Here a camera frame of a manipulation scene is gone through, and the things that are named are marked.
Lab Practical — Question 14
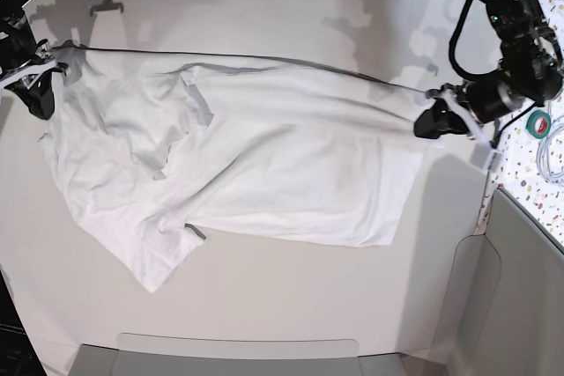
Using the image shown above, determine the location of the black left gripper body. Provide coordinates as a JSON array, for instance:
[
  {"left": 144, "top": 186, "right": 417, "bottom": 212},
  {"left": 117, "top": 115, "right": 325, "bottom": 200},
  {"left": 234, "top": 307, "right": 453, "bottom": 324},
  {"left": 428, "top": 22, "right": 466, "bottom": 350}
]
[{"left": 413, "top": 71, "right": 524, "bottom": 139}]

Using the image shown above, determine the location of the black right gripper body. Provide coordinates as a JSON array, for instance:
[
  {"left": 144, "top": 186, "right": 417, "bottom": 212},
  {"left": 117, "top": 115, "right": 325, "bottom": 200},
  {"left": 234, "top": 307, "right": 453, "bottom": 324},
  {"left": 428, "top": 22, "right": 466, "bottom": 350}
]
[{"left": 1, "top": 32, "right": 56, "bottom": 121}]

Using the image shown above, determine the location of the white t-shirt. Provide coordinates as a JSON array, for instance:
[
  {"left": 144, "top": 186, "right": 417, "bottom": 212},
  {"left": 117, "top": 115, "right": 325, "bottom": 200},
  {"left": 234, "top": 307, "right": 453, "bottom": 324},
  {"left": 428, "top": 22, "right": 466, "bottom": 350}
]
[{"left": 40, "top": 45, "right": 430, "bottom": 291}]

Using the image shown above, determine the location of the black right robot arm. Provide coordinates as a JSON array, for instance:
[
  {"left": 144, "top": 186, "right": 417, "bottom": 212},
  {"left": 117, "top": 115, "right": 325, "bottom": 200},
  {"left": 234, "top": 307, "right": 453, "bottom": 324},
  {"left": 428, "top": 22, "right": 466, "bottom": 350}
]
[{"left": 1, "top": 0, "right": 58, "bottom": 120}]

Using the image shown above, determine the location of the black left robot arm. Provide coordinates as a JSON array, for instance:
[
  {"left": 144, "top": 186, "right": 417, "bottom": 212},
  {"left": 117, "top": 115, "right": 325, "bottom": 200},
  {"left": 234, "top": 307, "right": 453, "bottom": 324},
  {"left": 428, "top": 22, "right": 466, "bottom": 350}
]
[{"left": 413, "top": 0, "right": 563, "bottom": 139}]

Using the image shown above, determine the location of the green tape roll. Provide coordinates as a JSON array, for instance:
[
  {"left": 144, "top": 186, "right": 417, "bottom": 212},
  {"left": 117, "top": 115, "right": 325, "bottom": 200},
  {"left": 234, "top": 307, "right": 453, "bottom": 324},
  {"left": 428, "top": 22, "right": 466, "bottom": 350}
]
[{"left": 526, "top": 110, "right": 552, "bottom": 139}]

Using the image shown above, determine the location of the terrazzo pattern side surface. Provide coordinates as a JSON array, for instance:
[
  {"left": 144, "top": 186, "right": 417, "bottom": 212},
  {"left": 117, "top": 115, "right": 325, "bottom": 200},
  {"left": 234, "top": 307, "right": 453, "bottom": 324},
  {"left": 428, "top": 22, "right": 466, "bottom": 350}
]
[{"left": 475, "top": 0, "right": 564, "bottom": 254}]

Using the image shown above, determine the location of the grey chair right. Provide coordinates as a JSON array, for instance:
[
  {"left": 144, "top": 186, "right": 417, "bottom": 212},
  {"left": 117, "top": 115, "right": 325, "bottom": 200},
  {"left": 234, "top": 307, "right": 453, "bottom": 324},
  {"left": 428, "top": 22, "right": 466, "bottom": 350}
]
[{"left": 407, "top": 188, "right": 564, "bottom": 376}]

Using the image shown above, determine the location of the white coiled cable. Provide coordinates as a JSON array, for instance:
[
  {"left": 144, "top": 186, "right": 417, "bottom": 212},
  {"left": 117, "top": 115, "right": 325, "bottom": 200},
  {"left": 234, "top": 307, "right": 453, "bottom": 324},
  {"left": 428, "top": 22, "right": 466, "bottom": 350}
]
[{"left": 535, "top": 98, "right": 564, "bottom": 184}]

